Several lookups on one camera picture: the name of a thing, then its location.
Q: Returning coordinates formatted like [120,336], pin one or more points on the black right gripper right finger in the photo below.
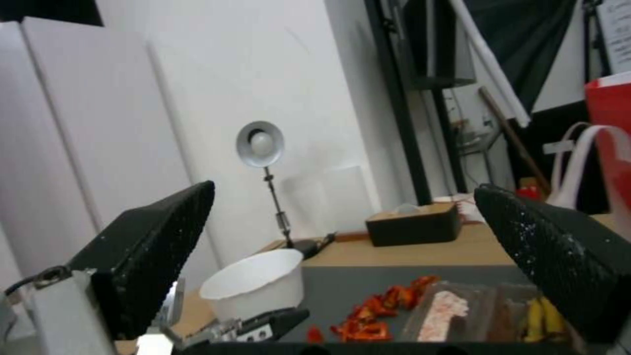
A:
[557,251]

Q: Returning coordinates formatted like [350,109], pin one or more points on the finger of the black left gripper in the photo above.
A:
[276,323]

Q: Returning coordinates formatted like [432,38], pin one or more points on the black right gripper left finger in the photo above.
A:
[148,251]

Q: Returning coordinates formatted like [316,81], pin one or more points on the clear disposable takeout box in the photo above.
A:
[473,314]

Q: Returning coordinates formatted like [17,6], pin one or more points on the black tissue box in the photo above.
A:
[414,227]

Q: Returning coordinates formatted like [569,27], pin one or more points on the black box on stand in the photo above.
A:
[443,40]

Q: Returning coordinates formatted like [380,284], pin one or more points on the single red chili piece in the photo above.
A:
[314,333]

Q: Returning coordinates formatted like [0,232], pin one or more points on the white paper bowl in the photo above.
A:
[256,281]

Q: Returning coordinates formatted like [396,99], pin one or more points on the dark grey table mat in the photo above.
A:
[345,284]

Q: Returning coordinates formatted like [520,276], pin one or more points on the red chili pieces pile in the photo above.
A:
[389,299]

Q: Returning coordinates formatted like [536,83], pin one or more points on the brown wooden stick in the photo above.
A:
[515,142]

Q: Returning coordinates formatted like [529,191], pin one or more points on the small white foam board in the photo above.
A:
[335,199]

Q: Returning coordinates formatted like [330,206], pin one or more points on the large white foam board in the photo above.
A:
[93,122]

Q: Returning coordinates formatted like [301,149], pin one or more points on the silver desk lamp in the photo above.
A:
[260,143]

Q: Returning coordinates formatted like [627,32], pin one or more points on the white plastic tube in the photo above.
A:
[493,70]

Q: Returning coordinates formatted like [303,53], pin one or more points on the black backdrop cloth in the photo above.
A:
[527,40]

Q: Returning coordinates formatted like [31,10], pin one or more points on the black tripod pole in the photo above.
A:
[594,40]

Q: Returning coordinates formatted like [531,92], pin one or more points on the white printed paper sheet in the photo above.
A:
[616,33]

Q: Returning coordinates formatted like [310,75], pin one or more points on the black metal stand frame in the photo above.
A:
[401,122]

